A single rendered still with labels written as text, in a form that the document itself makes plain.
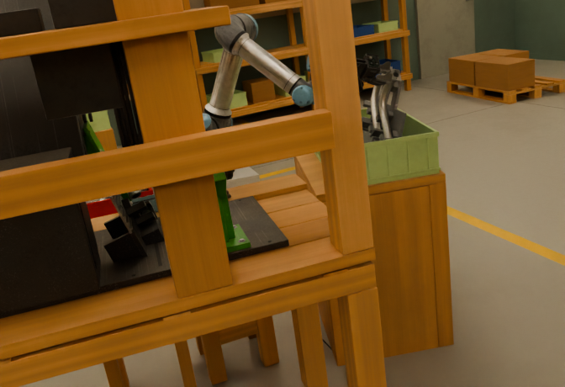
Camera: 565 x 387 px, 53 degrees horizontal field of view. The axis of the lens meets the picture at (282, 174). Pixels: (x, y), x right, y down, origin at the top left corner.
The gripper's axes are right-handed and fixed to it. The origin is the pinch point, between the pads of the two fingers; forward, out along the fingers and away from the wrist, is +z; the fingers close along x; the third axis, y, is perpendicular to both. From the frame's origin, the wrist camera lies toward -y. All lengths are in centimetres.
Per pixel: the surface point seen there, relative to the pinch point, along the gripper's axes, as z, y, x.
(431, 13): 296, -383, 474
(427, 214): 20, -26, -46
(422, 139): 11.7, -5.8, -23.8
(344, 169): -42, 44, -72
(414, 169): 11.5, -14.7, -32.3
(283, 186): -43, -12, -47
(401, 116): 3.9, -5.1, -14.7
